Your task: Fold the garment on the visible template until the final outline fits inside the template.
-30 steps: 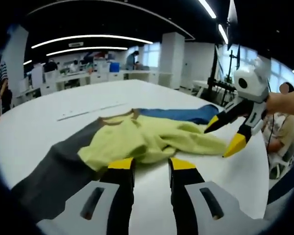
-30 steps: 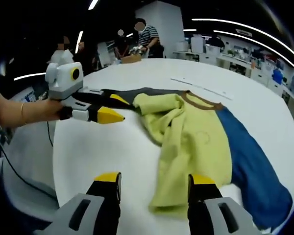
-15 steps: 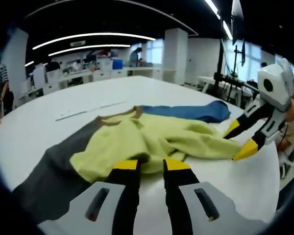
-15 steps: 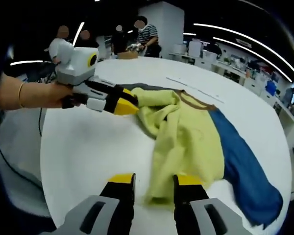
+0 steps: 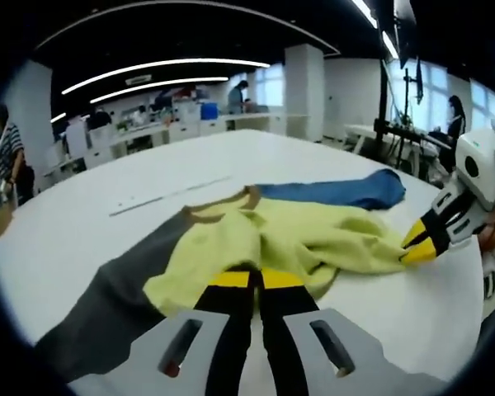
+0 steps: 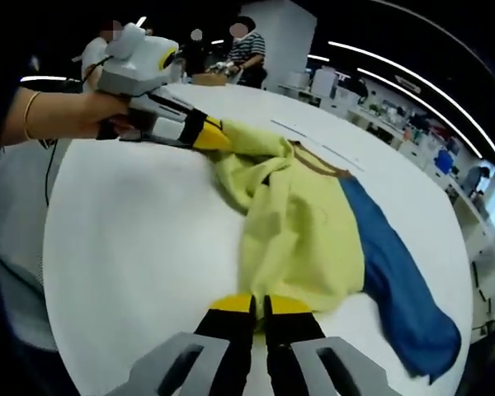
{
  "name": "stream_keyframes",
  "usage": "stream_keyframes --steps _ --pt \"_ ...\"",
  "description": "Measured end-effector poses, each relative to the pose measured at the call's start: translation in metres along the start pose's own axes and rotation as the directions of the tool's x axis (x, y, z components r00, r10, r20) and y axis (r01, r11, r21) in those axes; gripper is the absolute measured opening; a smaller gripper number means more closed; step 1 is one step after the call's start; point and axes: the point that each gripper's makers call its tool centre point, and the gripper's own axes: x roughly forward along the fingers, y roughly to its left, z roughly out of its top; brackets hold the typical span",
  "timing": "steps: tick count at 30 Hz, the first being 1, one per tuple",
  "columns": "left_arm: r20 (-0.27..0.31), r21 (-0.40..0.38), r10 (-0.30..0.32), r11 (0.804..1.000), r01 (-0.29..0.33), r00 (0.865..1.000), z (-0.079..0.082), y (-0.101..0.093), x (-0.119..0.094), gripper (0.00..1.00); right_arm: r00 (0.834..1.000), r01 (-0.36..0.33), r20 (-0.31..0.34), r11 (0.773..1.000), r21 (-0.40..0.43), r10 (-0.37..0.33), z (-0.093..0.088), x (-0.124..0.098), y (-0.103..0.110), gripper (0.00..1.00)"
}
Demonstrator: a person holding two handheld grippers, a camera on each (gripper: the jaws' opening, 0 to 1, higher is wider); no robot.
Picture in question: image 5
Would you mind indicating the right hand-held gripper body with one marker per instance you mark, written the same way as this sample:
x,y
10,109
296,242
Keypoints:
x,y
486,173

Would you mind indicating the blue plastic bin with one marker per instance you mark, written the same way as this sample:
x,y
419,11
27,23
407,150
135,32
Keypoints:
x,y
209,111

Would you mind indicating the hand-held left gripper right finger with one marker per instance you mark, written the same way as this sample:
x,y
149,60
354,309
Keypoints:
x,y
284,330

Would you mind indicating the yellow blue grey garment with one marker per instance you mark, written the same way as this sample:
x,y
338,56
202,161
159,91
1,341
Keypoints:
x,y
231,231

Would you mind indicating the person's right hand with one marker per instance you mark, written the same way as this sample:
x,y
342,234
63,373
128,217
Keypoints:
x,y
491,237

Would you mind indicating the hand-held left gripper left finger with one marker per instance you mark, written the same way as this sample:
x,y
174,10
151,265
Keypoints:
x,y
231,330

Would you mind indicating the straight ceiling light strip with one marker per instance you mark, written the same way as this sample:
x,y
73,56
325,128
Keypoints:
x,y
389,44
365,13

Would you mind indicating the black metal stand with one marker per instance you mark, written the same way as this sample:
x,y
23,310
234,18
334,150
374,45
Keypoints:
x,y
383,95

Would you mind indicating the curved ceiling light strip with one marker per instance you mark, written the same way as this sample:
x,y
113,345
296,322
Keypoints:
x,y
169,62
169,81

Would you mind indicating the dark hanging monitor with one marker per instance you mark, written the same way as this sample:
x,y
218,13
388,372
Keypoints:
x,y
404,33

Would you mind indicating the long white lab counter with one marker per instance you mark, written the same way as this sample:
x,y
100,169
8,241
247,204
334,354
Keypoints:
x,y
181,130

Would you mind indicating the person's striped sneaker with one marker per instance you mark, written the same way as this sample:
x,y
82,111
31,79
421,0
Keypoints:
x,y
491,280

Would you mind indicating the ceiling air vent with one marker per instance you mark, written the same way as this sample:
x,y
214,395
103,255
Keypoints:
x,y
139,79

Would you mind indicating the wide white pillar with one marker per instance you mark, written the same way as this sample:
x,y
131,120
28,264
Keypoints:
x,y
29,107

